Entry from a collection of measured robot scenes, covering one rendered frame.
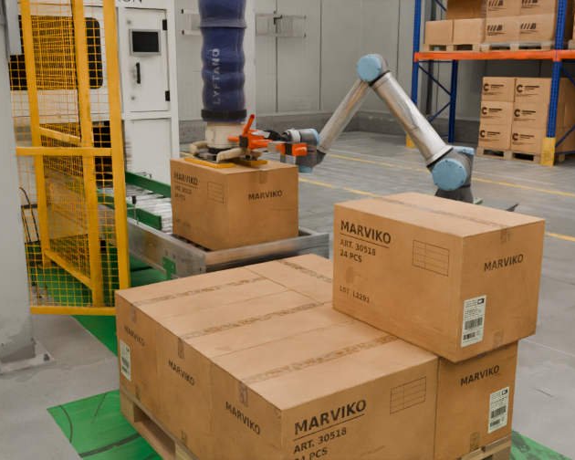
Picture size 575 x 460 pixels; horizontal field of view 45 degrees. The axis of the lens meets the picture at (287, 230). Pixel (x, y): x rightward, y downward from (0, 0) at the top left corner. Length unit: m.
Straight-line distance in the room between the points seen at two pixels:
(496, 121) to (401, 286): 9.07
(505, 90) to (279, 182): 8.12
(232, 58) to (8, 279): 1.49
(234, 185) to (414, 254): 1.20
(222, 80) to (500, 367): 1.82
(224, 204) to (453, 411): 1.44
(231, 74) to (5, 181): 1.16
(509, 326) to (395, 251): 0.44
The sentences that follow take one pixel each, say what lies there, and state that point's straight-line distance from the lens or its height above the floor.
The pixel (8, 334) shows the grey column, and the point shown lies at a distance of 3.64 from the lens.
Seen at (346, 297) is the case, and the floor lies 0.61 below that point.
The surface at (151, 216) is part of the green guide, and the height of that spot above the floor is 0.62.
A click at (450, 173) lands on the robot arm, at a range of 3.22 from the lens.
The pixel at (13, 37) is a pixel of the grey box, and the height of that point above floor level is 1.54.
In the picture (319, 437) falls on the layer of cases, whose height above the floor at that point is 0.42.
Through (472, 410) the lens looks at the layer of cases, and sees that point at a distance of 2.47.
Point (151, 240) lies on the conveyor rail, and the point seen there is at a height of 0.55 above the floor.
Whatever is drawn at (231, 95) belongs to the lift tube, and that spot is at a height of 1.28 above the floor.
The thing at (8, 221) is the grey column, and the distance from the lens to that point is 3.50.
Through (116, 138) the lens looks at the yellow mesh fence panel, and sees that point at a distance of 3.66.
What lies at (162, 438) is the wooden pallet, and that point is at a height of 0.02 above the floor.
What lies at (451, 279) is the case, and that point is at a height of 0.80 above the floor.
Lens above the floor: 1.44
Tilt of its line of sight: 14 degrees down
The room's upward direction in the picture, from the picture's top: straight up
